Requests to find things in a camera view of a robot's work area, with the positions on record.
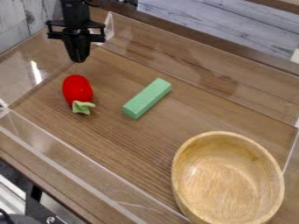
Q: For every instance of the clear acrylic tray walls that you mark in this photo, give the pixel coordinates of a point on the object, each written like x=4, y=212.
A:
x=103, y=163

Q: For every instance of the red plush strawberry toy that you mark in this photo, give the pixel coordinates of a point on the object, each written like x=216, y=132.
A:
x=77, y=94

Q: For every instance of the wooden bowl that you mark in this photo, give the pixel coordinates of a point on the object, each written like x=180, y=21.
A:
x=227, y=180

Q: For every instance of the green rectangular block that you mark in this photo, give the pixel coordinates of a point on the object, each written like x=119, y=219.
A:
x=147, y=98

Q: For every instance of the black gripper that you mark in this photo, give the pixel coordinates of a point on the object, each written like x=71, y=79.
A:
x=76, y=23

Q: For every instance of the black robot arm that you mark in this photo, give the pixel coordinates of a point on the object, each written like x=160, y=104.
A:
x=73, y=2

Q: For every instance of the black table leg bracket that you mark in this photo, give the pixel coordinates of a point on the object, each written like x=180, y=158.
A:
x=47, y=210

